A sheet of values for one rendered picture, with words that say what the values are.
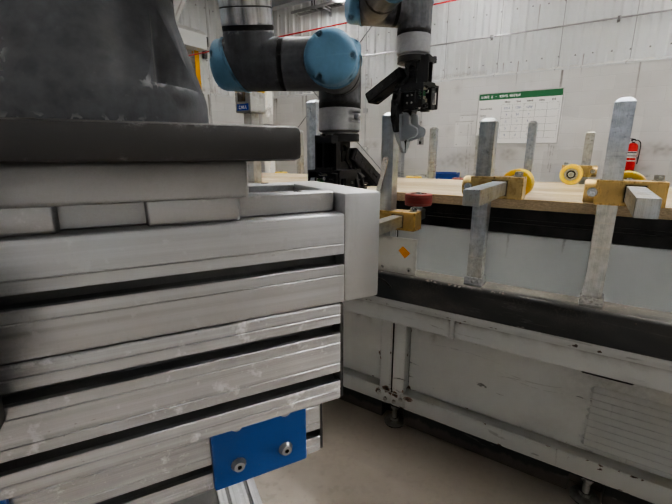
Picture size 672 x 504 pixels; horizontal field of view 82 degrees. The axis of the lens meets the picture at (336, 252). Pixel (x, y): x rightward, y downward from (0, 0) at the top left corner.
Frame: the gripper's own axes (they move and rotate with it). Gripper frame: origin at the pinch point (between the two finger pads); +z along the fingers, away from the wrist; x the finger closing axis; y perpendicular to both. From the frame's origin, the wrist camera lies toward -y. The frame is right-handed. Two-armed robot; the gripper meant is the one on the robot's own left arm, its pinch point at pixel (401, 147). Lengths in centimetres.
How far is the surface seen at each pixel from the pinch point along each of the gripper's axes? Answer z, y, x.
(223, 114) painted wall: -93, -862, 496
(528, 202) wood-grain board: 14.2, 22.0, 29.9
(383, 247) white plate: 26.9, -6.9, 3.6
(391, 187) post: 10.2, -5.6, 4.5
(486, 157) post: 2.2, 17.9, 8.3
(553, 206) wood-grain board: 14.8, 28.0, 30.8
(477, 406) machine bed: 84, 13, 33
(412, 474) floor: 104, 2, 12
